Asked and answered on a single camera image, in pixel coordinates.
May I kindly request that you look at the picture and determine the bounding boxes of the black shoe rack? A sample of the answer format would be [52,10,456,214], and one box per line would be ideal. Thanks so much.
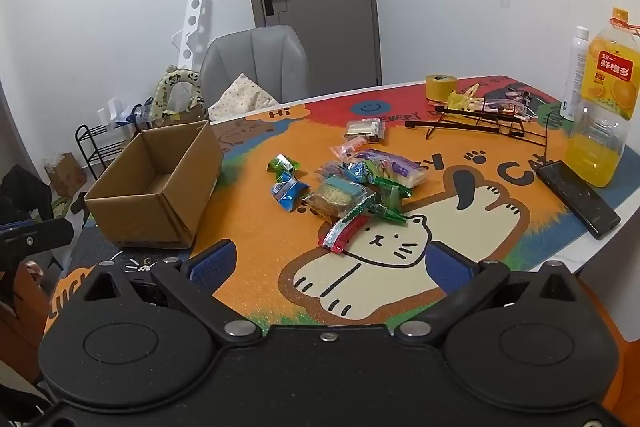
[75,123,143,182]

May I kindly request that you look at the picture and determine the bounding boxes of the thin black cable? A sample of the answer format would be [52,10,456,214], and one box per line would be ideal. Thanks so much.
[542,109,568,168]

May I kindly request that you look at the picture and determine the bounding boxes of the printed cat table mat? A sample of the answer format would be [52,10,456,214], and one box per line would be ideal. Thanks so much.
[47,79,640,333]

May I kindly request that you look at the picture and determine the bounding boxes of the small purple candy packet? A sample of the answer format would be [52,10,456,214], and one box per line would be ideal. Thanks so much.
[315,161,351,180]

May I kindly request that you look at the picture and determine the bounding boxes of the white perforated board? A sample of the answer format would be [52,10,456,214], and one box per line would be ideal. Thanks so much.
[171,0,207,72]

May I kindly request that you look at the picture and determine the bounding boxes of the dark green snack packet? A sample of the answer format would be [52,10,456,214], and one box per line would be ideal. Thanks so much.
[367,179,413,225]

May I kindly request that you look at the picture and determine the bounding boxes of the orange juice bottle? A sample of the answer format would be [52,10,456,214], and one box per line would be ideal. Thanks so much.
[565,7,640,188]

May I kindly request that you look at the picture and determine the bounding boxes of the yellow tape roll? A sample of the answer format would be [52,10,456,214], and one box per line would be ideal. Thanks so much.
[425,75,457,100]

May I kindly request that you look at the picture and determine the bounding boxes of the white plastic holder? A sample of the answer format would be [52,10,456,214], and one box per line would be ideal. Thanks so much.
[97,97,133,128]

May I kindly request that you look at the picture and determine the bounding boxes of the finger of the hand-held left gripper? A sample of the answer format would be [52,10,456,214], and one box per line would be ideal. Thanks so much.
[0,218,75,265]

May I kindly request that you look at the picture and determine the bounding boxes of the dark cloth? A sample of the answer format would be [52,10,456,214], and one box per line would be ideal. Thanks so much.
[0,164,53,228]

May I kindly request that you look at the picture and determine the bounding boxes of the dotted cream cushion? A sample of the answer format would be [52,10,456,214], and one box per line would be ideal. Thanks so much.
[207,73,282,122]

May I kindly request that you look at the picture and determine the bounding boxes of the white spray bottle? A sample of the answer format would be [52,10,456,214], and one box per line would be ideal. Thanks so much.
[559,26,592,122]

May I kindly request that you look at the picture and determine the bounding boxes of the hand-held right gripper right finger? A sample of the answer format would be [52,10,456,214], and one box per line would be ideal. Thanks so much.
[397,241,581,340]

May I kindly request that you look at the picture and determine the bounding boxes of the red green snack packet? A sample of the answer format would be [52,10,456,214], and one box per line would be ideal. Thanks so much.
[320,213,371,254]

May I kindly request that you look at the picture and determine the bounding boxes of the small brown box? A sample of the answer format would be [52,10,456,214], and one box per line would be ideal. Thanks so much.
[44,152,87,198]

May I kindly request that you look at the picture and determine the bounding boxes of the black smartphone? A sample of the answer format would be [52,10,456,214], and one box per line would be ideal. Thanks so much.
[534,160,622,240]

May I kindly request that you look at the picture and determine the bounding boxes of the panda print ring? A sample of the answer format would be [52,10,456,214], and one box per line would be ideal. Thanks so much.
[150,66,207,122]

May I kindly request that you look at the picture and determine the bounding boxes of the bright green candy packet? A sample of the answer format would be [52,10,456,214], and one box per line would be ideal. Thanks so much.
[267,153,302,178]

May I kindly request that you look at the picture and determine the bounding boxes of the clear square cracker packet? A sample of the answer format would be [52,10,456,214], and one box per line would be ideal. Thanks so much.
[302,177,376,223]

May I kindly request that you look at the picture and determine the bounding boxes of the white wafer packet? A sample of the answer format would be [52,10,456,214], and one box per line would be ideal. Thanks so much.
[345,118,386,142]

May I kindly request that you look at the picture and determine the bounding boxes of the black wire rack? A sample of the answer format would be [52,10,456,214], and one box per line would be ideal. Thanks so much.
[404,104,551,152]

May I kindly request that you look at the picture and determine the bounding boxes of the clear plastic bags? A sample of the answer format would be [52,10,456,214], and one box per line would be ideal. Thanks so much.
[482,92,533,120]

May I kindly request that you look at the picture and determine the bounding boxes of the blue clear snack packet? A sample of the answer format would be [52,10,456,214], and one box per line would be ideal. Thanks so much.
[347,159,381,182]

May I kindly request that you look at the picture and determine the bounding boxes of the yellow plastic clips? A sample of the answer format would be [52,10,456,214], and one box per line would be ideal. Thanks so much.
[446,89,483,112]

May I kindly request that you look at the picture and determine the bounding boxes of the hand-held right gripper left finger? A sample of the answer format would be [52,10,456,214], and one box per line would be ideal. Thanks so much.
[75,241,263,342]

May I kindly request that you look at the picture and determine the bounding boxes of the blue plastic bag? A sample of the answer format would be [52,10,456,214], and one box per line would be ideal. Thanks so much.
[117,104,151,128]

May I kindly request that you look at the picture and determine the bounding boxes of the pink snack packet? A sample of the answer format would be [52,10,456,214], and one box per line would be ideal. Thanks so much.
[330,139,368,160]

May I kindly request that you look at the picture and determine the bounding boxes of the grey chair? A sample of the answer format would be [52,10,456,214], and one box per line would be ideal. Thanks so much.
[200,25,310,120]

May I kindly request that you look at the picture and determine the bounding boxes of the purple label bread packet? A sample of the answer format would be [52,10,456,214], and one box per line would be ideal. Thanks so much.
[367,149,431,188]

